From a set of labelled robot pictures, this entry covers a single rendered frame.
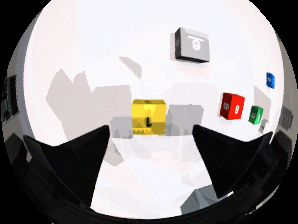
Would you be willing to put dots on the blue block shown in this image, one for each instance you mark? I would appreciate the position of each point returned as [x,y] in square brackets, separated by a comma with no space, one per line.
[270,80]

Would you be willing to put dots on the red block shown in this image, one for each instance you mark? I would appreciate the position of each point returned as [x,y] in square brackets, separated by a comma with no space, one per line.
[232,106]

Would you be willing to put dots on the yellow block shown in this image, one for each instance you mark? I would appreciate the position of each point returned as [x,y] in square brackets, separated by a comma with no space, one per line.
[148,117]

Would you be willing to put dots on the green block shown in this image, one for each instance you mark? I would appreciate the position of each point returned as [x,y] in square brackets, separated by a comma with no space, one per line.
[255,115]

